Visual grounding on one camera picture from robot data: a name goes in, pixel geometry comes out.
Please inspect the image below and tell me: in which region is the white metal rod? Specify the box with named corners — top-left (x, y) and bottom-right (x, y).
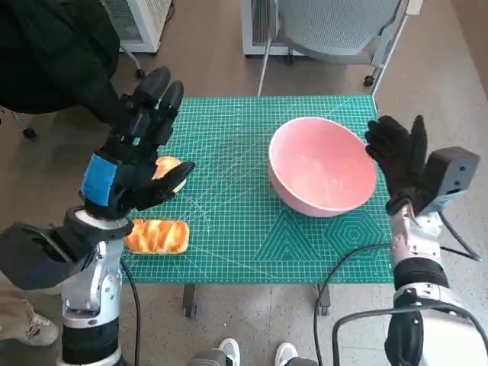
top-left (371, 13), bottom-right (411, 98)
top-left (256, 36), bottom-right (276, 97)

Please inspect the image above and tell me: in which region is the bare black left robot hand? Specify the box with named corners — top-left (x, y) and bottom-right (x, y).
top-left (79, 66), bottom-right (196, 220)

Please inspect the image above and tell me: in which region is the green cutting mat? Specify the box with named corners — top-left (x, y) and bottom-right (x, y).
top-left (120, 95), bottom-right (394, 285)

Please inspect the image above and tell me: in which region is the grey mesh chair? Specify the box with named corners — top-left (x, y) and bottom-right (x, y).
top-left (268, 0), bottom-right (424, 87)

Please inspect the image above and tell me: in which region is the black looped cable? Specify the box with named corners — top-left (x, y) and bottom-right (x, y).
top-left (331, 307), bottom-right (488, 366)

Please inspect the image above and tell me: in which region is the white shoe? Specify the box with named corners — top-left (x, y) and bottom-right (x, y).
top-left (217, 337), bottom-right (241, 366)
top-left (274, 342), bottom-right (299, 366)

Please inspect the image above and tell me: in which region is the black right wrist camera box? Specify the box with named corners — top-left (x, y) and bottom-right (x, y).
top-left (419, 146), bottom-right (483, 263)

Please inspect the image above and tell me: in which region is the rectangular orange bread loaf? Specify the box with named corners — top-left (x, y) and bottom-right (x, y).
top-left (124, 218), bottom-right (191, 255)

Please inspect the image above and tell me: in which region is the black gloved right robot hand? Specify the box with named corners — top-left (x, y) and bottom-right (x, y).
top-left (364, 114), bottom-right (435, 217)

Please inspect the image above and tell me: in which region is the round bread bun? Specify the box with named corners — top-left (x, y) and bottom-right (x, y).
top-left (151, 156), bottom-right (188, 194)

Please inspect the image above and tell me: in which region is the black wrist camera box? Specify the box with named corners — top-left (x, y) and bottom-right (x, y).
top-left (419, 146), bottom-right (483, 263)
top-left (0, 223), bottom-right (100, 291)

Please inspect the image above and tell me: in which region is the pink bowl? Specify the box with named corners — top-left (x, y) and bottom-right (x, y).
top-left (268, 117), bottom-right (379, 218)

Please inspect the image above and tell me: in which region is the white vented cabinet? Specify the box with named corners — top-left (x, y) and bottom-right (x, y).
top-left (241, 0), bottom-right (306, 57)
top-left (101, 0), bottom-right (173, 53)

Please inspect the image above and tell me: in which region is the black table leg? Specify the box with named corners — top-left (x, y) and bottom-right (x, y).
top-left (315, 284), bottom-right (331, 316)
top-left (182, 284), bottom-right (198, 317)

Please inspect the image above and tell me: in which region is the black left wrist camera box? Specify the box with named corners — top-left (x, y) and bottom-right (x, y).
top-left (0, 223), bottom-right (100, 291)

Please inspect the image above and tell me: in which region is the office chair base with casters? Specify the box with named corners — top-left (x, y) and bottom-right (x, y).
top-left (13, 49), bottom-right (146, 139)

